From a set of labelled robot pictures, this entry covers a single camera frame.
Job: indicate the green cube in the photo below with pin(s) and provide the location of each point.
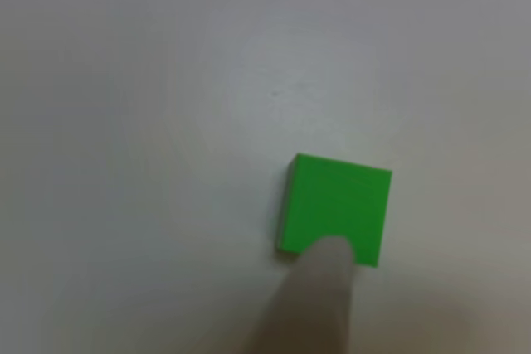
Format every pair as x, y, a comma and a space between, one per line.
336, 205

